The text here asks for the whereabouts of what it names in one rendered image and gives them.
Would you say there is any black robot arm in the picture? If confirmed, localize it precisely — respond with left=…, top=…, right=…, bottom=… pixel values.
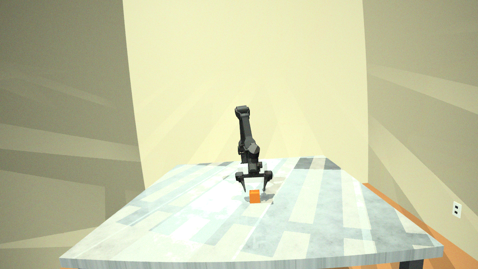
left=235, top=105, right=263, bottom=172

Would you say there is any orange block with dark square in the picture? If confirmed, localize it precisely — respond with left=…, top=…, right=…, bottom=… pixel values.
left=249, top=190, right=260, bottom=204

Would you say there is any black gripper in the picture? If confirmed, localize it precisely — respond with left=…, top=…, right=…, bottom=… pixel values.
left=235, top=161, right=272, bottom=192

